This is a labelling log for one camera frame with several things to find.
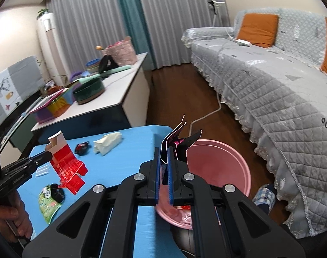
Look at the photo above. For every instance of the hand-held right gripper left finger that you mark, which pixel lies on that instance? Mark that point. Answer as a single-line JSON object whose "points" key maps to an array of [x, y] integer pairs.
{"points": [[158, 177]]}

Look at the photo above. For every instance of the blue plaid slipper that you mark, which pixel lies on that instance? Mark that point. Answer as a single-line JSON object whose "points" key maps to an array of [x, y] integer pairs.
{"points": [[264, 199]]}

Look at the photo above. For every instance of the clear straw pack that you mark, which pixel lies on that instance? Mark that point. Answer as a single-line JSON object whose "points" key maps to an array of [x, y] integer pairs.
{"points": [[42, 172]]}

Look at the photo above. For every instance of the white standing air conditioner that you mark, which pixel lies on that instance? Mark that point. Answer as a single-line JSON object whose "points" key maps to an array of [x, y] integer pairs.
{"points": [[46, 45]]}

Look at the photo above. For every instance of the television with grey cover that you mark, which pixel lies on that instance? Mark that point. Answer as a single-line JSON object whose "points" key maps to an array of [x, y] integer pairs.
{"points": [[15, 80]]}

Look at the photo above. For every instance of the colourful tin box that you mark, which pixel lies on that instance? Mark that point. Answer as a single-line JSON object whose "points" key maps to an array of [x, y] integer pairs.
{"points": [[53, 104]]}

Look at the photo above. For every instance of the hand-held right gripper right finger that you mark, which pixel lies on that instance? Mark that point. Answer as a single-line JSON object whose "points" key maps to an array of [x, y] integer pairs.
{"points": [[171, 182]]}

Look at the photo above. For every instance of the pink plastic bin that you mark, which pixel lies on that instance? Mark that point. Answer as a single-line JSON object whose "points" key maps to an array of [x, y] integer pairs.
{"points": [[220, 172]]}

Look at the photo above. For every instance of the small green plant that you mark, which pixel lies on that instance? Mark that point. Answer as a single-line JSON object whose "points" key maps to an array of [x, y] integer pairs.
{"points": [[43, 12]]}

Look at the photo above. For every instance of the black band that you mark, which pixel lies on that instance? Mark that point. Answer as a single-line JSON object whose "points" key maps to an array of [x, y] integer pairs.
{"points": [[57, 192]]}

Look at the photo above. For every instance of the white power strip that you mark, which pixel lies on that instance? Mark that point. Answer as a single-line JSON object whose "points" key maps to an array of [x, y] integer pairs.
{"points": [[244, 42]]}

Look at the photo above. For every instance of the red carton box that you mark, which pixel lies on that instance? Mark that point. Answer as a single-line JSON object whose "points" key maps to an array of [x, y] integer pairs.
{"points": [[68, 164]]}

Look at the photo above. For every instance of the white paper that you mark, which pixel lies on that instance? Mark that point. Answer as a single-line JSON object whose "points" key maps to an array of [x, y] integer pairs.
{"points": [[107, 141]]}

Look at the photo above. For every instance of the black bag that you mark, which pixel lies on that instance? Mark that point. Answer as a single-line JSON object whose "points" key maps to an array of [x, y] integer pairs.
{"points": [[107, 64]]}

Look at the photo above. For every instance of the mint green tray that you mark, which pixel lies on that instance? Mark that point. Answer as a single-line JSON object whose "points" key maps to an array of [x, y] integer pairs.
{"points": [[117, 70]]}

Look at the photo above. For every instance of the grey quilted sofa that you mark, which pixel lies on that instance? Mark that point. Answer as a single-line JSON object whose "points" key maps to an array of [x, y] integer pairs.
{"points": [[260, 86]]}

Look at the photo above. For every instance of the black and pink wrapper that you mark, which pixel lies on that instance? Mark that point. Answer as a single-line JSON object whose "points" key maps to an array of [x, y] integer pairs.
{"points": [[179, 142]]}

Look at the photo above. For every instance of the green panda print pouch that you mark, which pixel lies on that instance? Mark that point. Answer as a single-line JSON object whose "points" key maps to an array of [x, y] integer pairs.
{"points": [[49, 209]]}

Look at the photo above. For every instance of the teal curtain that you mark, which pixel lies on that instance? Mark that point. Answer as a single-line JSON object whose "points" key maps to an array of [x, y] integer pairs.
{"points": [[131, 18]]}

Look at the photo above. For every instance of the stack of coloured bowls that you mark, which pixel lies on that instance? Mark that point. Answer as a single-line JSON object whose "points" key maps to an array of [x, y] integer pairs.
{"points": [[92, 65]]}

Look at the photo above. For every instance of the dark green round tin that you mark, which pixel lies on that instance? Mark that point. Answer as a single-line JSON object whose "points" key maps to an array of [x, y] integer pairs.
{"points": [[88, 90]]}

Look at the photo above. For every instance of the pink woven basket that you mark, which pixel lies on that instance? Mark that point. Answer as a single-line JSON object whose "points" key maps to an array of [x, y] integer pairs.
{"points": [[121, 52]]}

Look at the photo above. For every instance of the small dark red wrapper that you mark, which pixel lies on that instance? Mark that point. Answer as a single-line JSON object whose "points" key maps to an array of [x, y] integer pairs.
{"points": [[81, 147]]}

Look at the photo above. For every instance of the grey curtain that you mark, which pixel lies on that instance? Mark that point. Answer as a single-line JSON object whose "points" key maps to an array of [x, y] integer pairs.
{"points": [[85, 18]]}

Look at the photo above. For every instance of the purple plastic mug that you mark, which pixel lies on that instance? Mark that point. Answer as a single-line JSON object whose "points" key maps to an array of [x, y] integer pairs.
{"points": [[76, 76]]}

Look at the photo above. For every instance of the person's left hand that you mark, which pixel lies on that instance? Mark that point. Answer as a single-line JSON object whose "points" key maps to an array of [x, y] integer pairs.
{"points": [[7, 215]]}

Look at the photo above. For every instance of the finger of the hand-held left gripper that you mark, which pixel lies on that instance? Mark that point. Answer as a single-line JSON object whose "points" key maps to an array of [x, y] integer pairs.
{"points": [[31, 167], [31, 159]]}

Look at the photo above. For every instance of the white top coffee table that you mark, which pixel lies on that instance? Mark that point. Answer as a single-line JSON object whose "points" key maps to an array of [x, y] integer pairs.
{"points": [[112, 91]]}

